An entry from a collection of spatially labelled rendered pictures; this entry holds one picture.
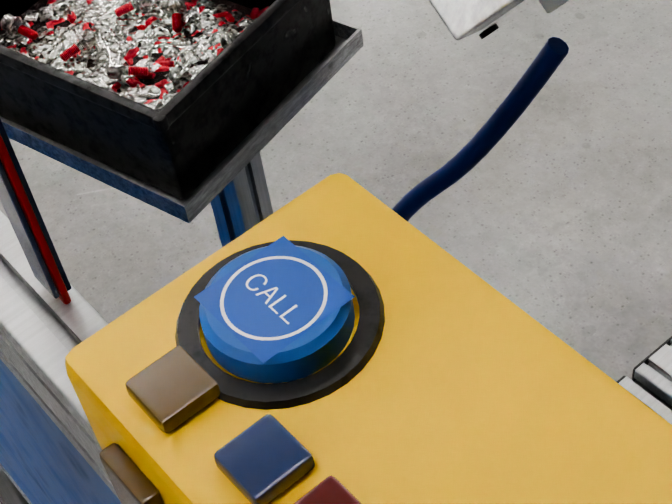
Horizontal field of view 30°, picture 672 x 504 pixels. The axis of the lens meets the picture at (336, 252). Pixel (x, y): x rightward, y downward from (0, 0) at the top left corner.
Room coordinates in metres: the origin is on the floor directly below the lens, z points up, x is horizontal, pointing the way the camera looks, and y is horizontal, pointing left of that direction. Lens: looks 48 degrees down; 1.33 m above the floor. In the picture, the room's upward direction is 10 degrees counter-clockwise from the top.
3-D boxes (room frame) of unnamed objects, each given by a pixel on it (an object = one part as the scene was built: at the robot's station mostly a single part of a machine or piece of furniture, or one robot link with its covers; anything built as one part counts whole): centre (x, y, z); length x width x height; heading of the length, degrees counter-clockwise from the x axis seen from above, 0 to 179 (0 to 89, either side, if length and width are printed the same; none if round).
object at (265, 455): (0.17, 0.03, 1.08); 0.02 x 0.02 x 0.01; 33
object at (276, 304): (0.21, 0.02, 1.08); 0.04 x 0.04 x 0.02
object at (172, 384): (0.19, 0.05, 1.08); 0.02 x 0.02 x 0.01; 33
